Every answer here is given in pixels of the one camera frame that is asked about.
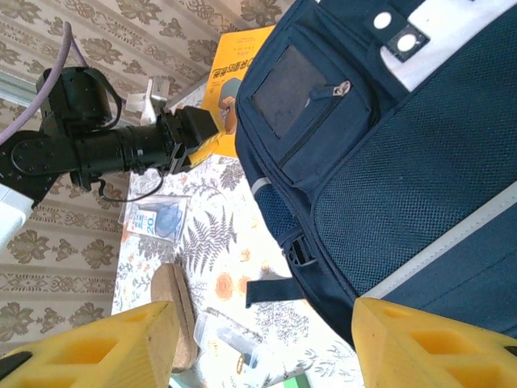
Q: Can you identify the green sticky notepad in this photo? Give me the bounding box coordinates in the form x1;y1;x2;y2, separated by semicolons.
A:
282;373;312;388

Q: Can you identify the clear ruler packet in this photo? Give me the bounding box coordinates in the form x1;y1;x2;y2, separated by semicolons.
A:
120;193;193;243

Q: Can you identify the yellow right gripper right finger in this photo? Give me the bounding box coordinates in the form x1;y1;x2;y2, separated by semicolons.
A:
351;297;517;388

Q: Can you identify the navy blue backpack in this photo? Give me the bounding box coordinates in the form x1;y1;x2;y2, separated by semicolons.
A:
233;0;517;352

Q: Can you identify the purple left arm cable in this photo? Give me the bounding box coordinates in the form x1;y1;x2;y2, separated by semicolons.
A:
0;22;88;146

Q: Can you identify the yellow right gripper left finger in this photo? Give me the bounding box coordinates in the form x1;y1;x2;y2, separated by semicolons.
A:
0;301;181;388

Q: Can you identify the small white tube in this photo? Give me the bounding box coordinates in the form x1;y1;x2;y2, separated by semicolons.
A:
192;306;263;371

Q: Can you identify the aluminium upright frame post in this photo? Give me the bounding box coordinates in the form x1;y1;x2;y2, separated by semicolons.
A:
0;69;170;122

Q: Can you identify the brown burlap pouch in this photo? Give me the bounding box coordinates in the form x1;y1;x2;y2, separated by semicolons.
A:
151;262;199;375

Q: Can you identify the yellow paperback book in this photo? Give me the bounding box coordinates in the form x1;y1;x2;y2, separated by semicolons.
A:
200;23;280;158

